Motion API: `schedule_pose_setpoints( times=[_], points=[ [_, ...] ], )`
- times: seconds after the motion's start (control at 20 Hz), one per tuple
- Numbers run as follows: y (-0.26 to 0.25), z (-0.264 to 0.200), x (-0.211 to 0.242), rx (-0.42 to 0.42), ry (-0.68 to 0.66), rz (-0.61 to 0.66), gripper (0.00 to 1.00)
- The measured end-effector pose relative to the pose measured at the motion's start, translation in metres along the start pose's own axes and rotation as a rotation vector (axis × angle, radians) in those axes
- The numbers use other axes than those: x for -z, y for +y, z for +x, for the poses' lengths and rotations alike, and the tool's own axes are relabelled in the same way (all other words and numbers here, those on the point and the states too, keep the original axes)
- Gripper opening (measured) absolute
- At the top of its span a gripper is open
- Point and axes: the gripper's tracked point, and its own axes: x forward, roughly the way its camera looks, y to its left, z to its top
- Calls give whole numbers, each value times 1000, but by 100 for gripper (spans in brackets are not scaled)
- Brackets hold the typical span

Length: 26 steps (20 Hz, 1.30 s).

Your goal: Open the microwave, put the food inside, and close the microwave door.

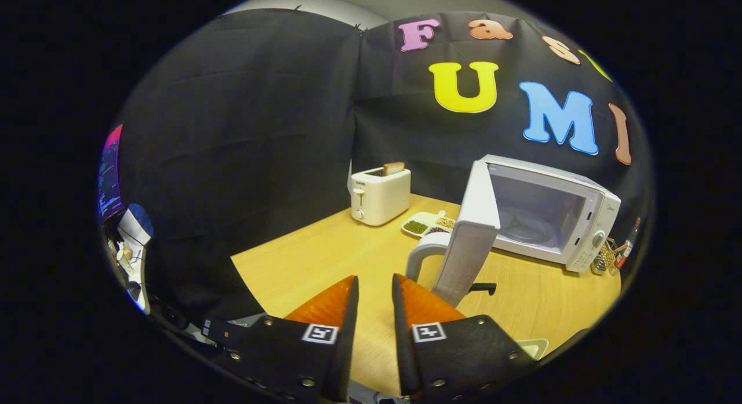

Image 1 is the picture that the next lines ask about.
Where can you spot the white divided dish of beans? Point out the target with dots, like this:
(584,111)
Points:
(417,225)

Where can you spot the white toaster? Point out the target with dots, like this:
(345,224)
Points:
(379,198)

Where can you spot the toast slice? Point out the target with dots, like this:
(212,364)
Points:
(393,168)

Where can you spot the clear bottle with red label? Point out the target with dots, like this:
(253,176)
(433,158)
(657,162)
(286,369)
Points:
(628,248)

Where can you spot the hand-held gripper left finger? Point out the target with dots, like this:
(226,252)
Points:
(346,334)

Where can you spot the white desk clutter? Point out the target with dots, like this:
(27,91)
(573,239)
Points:
(136,276)

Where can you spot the white microwave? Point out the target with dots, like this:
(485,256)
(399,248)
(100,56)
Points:
(472,230)

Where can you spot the black backdrop cloth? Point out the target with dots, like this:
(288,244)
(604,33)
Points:
(243,131)

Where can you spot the white and blue object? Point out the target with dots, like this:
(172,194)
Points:
(136,224)

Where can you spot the white plate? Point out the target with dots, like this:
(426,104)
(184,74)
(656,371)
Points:
(533,347)

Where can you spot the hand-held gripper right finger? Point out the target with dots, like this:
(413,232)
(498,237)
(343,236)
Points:
(403,334)

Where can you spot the computer monitor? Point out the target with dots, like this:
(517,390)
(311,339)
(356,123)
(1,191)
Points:
(110,178)

